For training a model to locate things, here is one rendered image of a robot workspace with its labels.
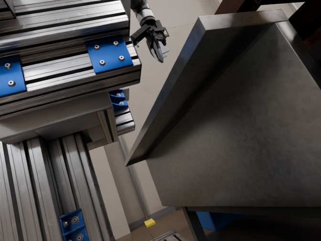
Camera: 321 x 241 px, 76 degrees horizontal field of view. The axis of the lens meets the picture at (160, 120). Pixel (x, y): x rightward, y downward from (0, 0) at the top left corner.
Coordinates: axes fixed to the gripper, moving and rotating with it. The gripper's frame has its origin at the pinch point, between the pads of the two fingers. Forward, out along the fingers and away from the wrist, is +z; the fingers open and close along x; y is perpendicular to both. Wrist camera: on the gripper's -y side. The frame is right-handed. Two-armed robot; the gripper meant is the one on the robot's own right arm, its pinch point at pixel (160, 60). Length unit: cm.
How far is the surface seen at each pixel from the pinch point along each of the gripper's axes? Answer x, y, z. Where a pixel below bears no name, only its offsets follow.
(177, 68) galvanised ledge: -33.4, -15.5, 25.3
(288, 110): -38, 0, 42
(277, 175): -27, 0, 54
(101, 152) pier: 243, -18, -25
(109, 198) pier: 244, -25, 41
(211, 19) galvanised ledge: -45, -13, 25
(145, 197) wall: 263, 26, 58
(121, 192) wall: 267, -6, 38
